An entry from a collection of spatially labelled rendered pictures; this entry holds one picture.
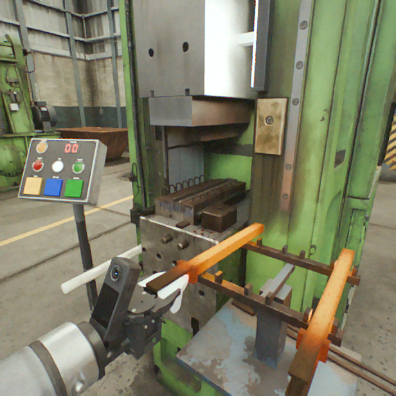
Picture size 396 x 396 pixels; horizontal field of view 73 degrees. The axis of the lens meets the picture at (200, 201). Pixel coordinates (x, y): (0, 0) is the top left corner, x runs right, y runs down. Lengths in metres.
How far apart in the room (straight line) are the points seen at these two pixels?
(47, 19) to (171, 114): 9.76
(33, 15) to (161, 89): 9.51
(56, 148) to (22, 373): 1.08
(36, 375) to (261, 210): 0.80
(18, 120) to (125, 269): 5.48
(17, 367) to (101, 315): 0.11
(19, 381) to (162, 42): 0.92
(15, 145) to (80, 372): 5.42
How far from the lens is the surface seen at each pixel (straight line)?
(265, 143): 0.91
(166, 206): 1.06
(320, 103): 0.89
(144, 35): 1.07
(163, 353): 1.49
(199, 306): 1.08
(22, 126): 5.80
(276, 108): 0.90
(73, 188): 1.25
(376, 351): 2.04
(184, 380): 1.46
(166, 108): 0.99
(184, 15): 0.96
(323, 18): 0.93
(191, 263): 0.56
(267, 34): 0.93
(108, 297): 0.43
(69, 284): 1.28
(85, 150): 1.28
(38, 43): 10.28
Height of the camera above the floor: 1.32
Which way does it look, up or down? 19 degrees down
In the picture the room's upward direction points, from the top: straight up
